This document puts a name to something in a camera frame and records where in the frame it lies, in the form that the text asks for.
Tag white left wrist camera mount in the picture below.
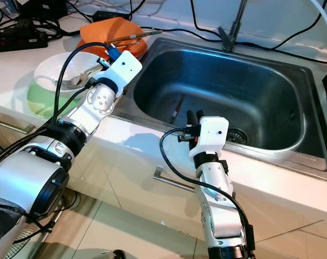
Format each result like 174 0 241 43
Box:
98 50 142 92

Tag silver metal chopstick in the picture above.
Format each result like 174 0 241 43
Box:
114 31 157 43

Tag white bowl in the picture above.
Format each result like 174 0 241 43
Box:
34 51 102 98

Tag silver fork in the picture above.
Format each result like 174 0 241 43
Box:
51 65 102 90

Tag green plate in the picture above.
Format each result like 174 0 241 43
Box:
26 76 94 119

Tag black power strip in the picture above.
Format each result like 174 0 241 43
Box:
0 27 48 53

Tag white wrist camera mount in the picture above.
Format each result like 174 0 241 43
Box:
98 50 142 92
189 114 230 158

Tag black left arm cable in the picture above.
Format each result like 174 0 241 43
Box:
0 42 115 165

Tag brown wooden chopstick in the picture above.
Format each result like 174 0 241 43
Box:
173 94 186 122

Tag large black power adapter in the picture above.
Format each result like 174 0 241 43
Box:
18 0 72 21

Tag black power cable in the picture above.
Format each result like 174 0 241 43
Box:
146 15 323 65
188 0 221 39

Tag stainless steel sink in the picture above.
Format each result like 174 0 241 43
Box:
120 37 327 184

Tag orange plate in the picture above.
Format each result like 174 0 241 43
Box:
76 37 145 59

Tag orange bowl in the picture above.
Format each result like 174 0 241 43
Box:
80 16 145 53

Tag black floor fan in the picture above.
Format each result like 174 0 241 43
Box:
18 189 78 254

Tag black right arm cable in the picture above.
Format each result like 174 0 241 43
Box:
158 127 254 254

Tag small black power adapter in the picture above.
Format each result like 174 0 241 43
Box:
92 11 126 23

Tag metal faucet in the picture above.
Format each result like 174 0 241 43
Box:
217 0 249 53

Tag silver drawer handle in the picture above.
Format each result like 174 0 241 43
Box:
0 123 9 142
153 166 196 193

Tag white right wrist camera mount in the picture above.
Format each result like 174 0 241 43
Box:
189 114 230 158

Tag white kitchen cabinet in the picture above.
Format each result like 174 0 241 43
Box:
0 105 327 259

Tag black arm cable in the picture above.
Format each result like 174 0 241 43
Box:
0 42 115 165
158 127 254 254

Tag sink drain strainer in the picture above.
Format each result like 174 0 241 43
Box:
226 127 247 144

